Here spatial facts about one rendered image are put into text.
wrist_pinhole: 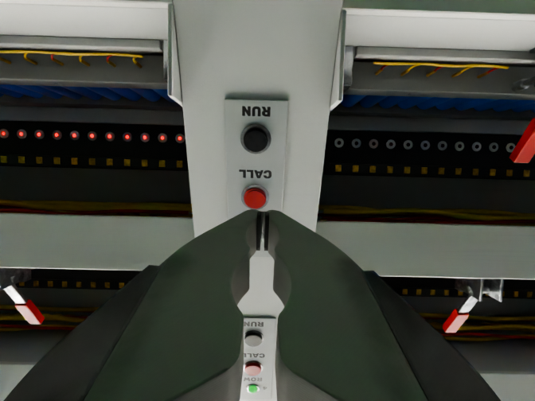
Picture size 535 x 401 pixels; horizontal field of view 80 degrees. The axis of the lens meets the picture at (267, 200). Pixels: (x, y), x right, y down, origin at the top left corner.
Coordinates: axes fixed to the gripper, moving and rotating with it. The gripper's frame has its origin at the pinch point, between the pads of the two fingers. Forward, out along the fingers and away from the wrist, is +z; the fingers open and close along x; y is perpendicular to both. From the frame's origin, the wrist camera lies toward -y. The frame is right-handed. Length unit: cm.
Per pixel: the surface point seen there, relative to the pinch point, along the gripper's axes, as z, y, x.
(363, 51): 14.4, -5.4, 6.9
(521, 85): 15.3, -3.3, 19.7
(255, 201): 9.3, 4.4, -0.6
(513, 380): 11.3, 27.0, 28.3
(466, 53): 14.4, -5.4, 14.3
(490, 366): 16.5, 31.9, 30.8
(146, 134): 26.0, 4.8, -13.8
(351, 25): 11.6, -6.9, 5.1
